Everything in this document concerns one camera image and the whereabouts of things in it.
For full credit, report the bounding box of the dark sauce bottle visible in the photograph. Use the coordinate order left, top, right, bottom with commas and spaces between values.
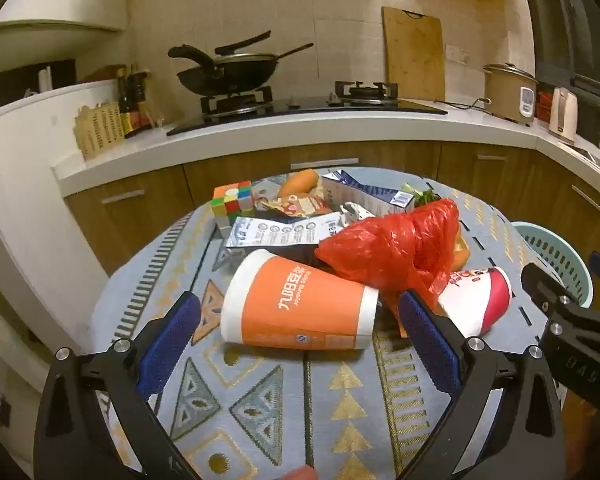
130, 62, 153, 128
116, 66, 135, 136

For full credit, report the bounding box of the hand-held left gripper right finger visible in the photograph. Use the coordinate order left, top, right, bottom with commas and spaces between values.
397, 289, 566, 480

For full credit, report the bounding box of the beige rice cooker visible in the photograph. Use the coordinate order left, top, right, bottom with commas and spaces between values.
482, 62, 539, 126

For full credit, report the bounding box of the wooden base cabinet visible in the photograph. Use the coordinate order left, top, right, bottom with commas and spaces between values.
64, 139, 600, 311

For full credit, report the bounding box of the cream electric kettle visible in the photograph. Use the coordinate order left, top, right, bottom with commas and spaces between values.
549, 87, 579, 145

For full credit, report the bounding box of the blue white milk carton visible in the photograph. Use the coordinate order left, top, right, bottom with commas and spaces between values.
321, 169, 416, 216

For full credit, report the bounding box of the orange snack packet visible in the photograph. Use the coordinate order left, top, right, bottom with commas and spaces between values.
255, 194, 333, 218

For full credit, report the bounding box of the red white paper cup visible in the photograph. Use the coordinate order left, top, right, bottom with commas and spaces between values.
436, 265, 512, 335

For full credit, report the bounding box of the black gas stove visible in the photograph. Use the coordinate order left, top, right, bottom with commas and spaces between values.
166, 80, 448, 137

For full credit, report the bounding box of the green leafy vegetable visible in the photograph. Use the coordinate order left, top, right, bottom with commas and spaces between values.
402, 184, 443, 208

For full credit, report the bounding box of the colourful puzzle cube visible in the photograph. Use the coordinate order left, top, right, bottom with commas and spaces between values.
212, 181, 255, 228

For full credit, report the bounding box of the light green plastic basket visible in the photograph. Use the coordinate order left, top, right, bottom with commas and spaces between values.
510, 221, 593, 308

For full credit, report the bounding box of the black power cable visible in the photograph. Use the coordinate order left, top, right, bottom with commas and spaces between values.
397, 97, 493, 111

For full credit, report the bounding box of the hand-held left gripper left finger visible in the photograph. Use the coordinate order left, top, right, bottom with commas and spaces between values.
32, 290, 203, 480

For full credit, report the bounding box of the patterned grey tablecloth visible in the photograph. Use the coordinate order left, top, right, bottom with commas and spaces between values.
91, 166, 571, 480

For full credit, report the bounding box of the wooden cutting board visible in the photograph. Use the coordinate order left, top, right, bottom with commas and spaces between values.
382, 6, 447, 103

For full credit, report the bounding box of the dark window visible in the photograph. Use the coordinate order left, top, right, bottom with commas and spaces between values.
517, 0, 600, 161

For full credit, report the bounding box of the woven bamboo holder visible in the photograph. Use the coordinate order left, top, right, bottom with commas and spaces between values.
75, 101, 126, 162

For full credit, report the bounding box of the orange paper cup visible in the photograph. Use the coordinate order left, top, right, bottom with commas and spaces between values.
220, 249, 381, 352

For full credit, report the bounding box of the red plastic bag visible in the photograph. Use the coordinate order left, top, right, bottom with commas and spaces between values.
314, 198, 463, 311

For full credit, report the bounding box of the black wok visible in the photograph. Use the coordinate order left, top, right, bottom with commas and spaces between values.
168, 30, 281, 97

